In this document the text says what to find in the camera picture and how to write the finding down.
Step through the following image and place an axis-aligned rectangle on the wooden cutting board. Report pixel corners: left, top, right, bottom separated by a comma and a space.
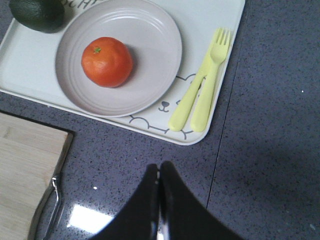
0, 113, 73, 240

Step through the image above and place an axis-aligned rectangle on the beige round plate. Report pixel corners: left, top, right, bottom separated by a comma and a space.
55, 0, 182, 118

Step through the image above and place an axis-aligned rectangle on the green lime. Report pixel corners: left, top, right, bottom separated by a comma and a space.
9, 0, 65, 33

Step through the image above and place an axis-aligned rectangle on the yellow plastic fork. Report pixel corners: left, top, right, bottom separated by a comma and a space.
190, 27, 231, 132

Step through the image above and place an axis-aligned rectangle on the metal cutting board handle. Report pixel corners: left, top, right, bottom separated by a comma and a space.
27, 175, 65, 240

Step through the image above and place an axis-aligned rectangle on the yellow plastic knife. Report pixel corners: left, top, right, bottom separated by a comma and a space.
168, 50, 210, 132

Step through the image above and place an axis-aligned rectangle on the white rectangular tray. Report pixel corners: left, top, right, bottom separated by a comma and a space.
0, 0, 245, 145

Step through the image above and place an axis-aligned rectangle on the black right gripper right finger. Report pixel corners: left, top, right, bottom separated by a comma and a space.
160, 161, 242, 240

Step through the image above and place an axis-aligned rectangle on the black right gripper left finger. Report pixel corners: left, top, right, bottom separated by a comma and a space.
91, 164, 160, 240

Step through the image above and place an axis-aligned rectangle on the orange mandarin fruit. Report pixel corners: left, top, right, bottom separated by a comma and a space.
81, 37, 134, 88

